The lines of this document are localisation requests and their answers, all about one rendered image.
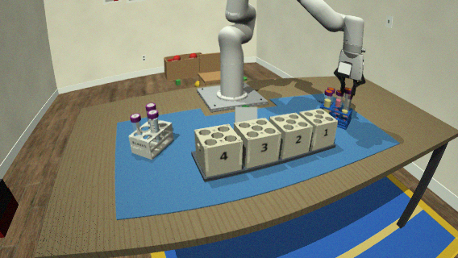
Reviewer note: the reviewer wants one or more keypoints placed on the blue mat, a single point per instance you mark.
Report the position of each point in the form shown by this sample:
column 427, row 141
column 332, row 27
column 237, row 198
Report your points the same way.
column 171, row 181

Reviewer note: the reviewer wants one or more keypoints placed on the white tube rack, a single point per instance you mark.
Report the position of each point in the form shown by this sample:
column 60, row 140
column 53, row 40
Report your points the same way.
column 143, row 147

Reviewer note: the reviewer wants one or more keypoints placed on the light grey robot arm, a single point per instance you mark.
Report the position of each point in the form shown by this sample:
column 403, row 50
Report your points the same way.
column 243, row 14

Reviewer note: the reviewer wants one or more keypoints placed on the sample tube with purple cap and orange dot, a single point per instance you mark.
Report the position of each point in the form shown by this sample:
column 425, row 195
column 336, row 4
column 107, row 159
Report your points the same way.
column 346, row 101
column 339, row 98

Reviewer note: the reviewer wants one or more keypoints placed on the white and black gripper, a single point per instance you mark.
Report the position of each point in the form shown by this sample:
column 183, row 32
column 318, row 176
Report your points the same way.
column 357, row 61

